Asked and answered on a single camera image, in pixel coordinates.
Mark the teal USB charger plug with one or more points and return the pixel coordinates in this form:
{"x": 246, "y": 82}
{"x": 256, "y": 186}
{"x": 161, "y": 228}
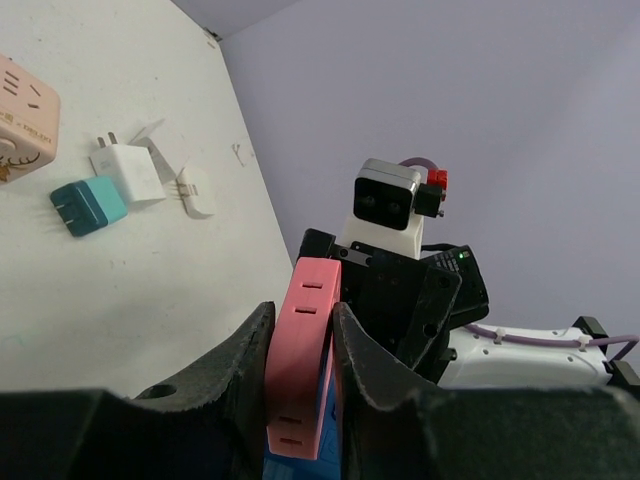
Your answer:
{"x": 86, "y": 206}

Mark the blue pink cube socket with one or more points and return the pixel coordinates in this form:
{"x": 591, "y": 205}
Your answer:
{"x": 301, "y": 432}

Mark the white plug adapter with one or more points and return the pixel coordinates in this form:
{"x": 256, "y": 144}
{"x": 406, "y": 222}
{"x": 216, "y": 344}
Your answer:
{"x": 166, "y": 146}

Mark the pink plug adapter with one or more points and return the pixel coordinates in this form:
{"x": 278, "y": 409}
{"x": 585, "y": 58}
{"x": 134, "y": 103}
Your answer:
{"x": 303, "y": 327}

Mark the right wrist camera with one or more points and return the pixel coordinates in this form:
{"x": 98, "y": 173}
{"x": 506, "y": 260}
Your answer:
{"x": 390, "y": 203}

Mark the white charger plug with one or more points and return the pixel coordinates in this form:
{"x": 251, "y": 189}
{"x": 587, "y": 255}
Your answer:
{"x": 193, "y": 188}
{"x": 131, "y": 169}

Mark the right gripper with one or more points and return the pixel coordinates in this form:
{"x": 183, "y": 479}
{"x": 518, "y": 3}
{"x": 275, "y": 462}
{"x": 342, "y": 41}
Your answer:
{"x": 408, "y": 306}

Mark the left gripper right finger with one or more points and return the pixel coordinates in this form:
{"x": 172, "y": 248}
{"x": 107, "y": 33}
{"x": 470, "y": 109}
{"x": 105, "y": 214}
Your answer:
{"x": 394, "y": 424}

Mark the beige cube socket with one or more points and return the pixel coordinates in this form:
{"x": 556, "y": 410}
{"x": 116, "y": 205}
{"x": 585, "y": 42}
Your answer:
{"x": 30, "y": 122}

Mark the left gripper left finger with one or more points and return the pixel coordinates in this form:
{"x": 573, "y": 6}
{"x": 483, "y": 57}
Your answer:
{"x": 207, "y": 421}

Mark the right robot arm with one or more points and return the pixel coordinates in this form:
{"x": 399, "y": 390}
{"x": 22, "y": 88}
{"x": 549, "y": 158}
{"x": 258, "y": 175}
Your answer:
{"x": 579, "y": 355}

